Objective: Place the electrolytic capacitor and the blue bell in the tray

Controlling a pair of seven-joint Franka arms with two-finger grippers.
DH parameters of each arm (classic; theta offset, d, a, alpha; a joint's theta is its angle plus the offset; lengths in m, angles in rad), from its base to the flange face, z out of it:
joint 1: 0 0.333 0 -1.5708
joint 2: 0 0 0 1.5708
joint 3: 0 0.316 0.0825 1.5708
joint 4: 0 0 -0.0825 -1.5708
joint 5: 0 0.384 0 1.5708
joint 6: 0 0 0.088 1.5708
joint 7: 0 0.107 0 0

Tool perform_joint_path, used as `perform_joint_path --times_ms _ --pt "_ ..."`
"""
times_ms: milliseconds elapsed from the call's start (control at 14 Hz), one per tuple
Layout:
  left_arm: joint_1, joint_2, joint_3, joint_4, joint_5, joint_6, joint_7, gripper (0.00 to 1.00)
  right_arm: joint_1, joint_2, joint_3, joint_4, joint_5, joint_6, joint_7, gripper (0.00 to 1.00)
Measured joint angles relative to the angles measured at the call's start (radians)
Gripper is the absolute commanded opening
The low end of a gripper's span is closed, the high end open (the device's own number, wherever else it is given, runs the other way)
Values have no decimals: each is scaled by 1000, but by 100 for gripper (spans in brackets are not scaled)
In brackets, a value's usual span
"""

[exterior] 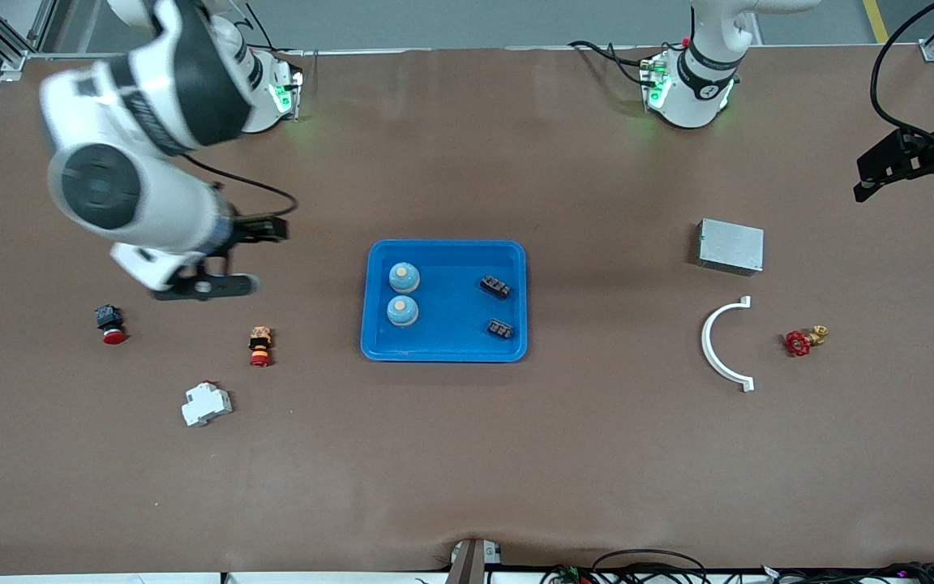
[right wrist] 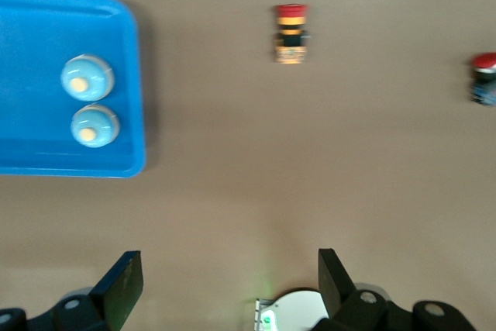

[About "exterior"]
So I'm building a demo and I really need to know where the blue plastic tray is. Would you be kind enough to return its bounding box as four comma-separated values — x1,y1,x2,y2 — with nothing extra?
360,238,529,363

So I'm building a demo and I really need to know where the red mushroom button black body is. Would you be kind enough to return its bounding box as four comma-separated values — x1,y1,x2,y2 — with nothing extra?
93,304,129,346

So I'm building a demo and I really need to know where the white circuit breaker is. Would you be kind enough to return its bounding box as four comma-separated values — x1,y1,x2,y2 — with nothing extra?
181,380,234,428

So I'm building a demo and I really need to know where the grey metal box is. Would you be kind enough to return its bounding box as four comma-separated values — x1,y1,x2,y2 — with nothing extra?
696,217,765,275

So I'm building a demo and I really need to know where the brown table mat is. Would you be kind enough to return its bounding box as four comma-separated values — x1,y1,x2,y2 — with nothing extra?
0,45,934,577

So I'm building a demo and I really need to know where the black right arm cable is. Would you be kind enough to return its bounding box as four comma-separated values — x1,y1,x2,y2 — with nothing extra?
182,154,299,220

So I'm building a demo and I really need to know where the red orange push button switch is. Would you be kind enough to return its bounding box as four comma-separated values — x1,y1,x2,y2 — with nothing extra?
247,325,275,368

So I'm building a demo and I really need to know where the red handle brass valve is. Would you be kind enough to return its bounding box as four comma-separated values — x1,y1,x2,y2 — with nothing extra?
784,324,830,359

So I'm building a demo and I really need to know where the white curved plastic bracket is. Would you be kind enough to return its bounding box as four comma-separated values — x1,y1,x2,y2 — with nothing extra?
700,295,756,393

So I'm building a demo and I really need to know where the black left base cable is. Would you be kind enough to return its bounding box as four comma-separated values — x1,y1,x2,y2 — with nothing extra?
568,39,662,86

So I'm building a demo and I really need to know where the grey metal mount post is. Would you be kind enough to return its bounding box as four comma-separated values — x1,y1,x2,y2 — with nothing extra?
447,538,504,584

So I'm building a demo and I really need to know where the black cable bundle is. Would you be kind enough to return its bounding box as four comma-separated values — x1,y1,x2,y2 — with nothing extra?
540,548,934,584

